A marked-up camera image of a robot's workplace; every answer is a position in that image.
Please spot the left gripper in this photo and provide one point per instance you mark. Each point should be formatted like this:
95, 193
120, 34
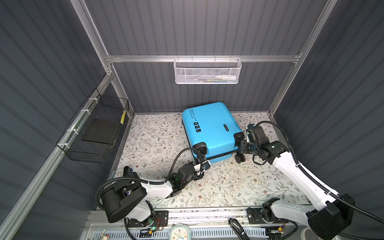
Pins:
190, 164

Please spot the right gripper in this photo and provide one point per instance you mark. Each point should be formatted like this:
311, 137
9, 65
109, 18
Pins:
242, 142

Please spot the blue hardshell suitcase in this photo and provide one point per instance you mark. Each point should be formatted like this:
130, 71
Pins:
213, 131

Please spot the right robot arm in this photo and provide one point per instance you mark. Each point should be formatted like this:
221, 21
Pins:
327, 216

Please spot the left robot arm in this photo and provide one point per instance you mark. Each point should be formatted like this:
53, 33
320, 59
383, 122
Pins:
129, 196

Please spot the small white clock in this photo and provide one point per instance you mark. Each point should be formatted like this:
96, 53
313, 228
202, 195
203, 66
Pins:
180, 232

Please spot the white bottle in basket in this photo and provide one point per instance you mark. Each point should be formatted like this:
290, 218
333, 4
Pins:
227, 78

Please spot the yellow marker in basket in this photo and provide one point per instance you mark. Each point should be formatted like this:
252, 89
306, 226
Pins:
123, 117

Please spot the white tape roll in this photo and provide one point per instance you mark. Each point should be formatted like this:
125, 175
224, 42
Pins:
308, 234

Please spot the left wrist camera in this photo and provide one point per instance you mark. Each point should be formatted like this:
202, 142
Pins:
201, 168

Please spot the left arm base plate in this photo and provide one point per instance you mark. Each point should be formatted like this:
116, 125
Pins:
159, 219

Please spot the black handle tool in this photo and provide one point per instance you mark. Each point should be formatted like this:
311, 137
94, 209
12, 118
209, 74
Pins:
238, 229

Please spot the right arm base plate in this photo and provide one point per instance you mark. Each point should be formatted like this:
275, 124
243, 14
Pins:
255, 216

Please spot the white wire mesh basket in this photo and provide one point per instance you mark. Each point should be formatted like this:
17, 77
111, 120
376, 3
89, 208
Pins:
203, 71

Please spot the black wire wall basket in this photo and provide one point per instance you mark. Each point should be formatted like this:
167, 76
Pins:
96, 132

